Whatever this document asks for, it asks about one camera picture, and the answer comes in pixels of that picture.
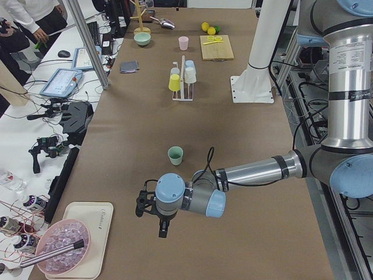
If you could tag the whole yellow lemon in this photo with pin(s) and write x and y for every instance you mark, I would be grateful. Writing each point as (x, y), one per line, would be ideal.
(211, 31)
(205, 26)

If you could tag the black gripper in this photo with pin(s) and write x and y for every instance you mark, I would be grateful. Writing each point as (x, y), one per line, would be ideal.
(162, 218)

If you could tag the pink plastic cup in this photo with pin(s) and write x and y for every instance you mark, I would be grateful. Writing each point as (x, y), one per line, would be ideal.
(183, 42)

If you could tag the white wire cup rack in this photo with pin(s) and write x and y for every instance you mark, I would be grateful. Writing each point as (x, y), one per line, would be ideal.
(187, 90)

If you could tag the grey plastic cup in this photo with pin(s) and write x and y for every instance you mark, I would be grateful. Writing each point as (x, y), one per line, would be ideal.
(175, 71)

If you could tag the green bowl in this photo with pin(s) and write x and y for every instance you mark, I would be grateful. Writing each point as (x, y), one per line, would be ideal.
(142, 38)

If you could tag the metal scoop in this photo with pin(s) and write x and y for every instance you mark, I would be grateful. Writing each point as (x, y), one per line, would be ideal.
(164, 23)

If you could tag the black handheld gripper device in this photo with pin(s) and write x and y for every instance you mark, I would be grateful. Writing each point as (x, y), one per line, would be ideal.
(50, 145)

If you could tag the cream plastic tray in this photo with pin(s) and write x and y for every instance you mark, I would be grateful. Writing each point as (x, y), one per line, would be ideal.
(97, 218)

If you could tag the black computer mouse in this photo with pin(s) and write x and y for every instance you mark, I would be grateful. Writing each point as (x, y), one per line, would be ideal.
(64, 54)

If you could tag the metal muddler stick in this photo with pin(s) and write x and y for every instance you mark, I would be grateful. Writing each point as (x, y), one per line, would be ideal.
(45, 256)

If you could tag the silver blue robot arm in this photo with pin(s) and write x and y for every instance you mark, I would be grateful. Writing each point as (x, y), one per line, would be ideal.
(343, 160)

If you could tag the white plastic cup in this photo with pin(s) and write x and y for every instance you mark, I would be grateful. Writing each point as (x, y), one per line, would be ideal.
(190, 75)

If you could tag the aluminium frame post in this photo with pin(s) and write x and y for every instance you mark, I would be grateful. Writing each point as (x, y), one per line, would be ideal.
(82, 28)

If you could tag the yellow plastic knife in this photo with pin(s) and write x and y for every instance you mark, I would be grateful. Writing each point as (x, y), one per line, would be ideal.
(212, 42)

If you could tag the blue plastic cup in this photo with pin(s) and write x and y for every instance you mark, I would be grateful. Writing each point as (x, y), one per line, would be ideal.
(189, 64)

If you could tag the blue teach pendant tablet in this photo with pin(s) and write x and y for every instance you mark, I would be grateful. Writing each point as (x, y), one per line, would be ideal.
(62, 83)

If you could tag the green plastic cup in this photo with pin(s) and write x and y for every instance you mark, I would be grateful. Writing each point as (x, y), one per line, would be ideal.
(175, 155)

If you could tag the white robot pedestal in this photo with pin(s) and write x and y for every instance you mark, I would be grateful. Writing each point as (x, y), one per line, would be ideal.
(254, 84)

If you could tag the black keyboard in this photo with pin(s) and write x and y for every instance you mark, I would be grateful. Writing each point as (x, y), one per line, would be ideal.
(94, 32)

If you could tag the plastic water bottle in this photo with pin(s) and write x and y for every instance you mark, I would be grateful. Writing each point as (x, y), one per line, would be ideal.
(11, 181)

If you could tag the wooden cutting board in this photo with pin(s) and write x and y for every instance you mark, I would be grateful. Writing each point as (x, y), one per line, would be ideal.
(218, 51)

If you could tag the small purple label bottle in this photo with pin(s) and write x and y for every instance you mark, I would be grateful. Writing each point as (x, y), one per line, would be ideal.
(34, 203)

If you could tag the black bracket stand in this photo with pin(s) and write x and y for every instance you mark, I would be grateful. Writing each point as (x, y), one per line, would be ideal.
(75, 120)

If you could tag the yellow plastic cup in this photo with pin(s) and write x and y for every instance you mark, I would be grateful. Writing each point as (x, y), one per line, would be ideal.
(174, 83)

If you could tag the grey folded cloth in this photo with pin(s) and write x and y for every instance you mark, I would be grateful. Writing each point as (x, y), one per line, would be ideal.
(129, 67)

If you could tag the wooden mug tree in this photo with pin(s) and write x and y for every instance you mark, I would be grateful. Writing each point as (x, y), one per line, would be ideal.
(140, 9)

